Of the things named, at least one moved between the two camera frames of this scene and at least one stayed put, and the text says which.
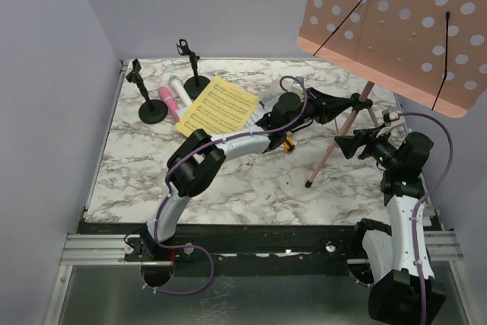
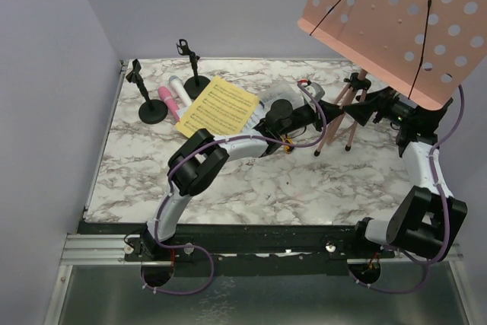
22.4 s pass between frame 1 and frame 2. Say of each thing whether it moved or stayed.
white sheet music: stayed
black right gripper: moved
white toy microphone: stayed
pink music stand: moved
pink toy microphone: stayed
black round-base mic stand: stayed
